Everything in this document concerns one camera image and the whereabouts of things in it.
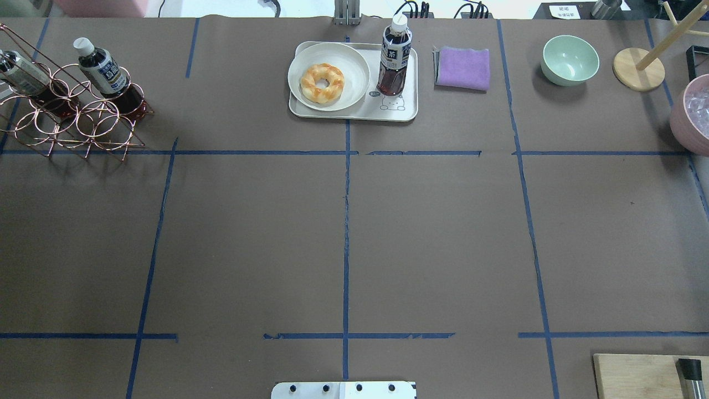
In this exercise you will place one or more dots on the dark tea bottle white cap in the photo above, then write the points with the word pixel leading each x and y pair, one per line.
pixel 395 51

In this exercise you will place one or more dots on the cream serving tray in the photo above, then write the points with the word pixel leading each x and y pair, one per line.
pixel 360 100

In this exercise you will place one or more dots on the black slate tray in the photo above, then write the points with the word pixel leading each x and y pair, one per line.
pixel 581 10

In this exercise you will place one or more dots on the tea bottle in rack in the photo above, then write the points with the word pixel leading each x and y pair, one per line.
pixel 26 78
pixel 109 79

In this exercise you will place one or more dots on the glazed twisted donut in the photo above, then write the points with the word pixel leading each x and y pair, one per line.
pixel 322 83

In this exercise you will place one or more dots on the cream round plate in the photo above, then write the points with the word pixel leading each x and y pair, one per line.
pixel 347 59

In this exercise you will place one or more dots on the purple folded cloth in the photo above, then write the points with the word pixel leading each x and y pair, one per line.
pixel 463 68

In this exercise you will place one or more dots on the mint green bowl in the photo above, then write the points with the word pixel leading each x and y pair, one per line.
pixel 568 60

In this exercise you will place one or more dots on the wooden mug tree stand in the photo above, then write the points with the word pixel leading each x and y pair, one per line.
pixel 642 70

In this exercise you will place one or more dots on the wooden cutting board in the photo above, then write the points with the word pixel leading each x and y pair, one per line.
pixel 642 375

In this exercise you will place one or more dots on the pink storage bin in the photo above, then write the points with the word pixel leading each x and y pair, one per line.
pixel 103 9

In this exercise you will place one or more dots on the steel muddler black tip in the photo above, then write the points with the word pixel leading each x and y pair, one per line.
pixel 691 373

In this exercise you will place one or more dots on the aluminium frame post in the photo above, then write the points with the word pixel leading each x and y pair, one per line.
pixel 347 12

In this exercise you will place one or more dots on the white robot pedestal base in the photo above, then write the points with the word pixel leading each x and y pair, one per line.
pixel 345 389

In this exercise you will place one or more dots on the copper wire bottle rack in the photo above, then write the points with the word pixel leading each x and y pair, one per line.
pixel 88 122

